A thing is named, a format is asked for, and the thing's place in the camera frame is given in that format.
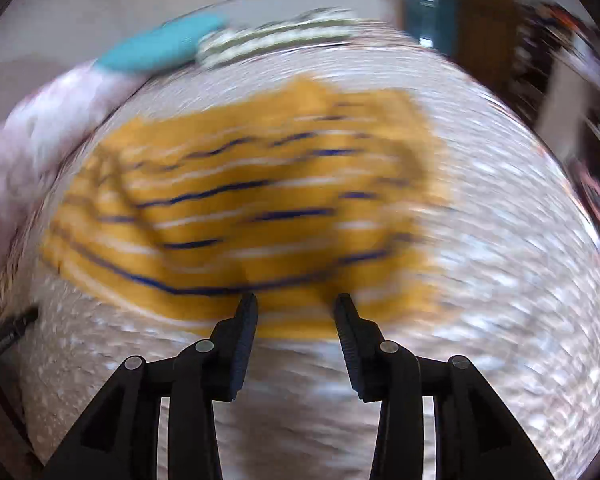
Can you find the wooden door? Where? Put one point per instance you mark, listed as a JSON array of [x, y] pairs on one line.
[[485, 5]]

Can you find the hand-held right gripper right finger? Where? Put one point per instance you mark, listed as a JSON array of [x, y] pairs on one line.
[[352, 355]]

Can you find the yellow striped sweater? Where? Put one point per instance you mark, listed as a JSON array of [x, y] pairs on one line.
[[260, 195]]

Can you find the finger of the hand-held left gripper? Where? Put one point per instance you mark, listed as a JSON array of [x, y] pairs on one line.
[[15, 327]]

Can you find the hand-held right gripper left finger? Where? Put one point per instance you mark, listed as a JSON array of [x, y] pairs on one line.
[[240, 355]]

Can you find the beige dotted blanket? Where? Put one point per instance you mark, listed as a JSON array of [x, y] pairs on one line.
[[505, 310]]

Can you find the pink floral quilt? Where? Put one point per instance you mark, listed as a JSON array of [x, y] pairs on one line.
[[35, 145]]

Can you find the blue pillow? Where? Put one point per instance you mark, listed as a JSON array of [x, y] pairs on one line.
[[160, 45]]

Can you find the green white striped cloth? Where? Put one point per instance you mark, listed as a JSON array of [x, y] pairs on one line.
[[280, 35]]

